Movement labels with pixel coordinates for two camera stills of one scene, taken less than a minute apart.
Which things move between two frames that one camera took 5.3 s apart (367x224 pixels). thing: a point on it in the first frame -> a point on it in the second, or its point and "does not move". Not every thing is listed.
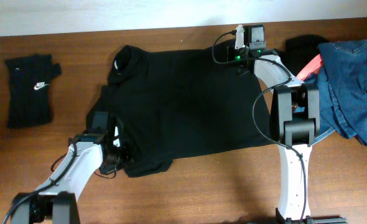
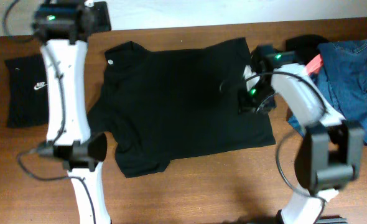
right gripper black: [230, 60] -> [246, 106]
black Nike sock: [30, 79] does not move
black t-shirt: [167, 102] does not move
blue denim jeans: [349, 78] does not move
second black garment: [298, 51] does not move
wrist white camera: [239, 37] -> [248, 73]
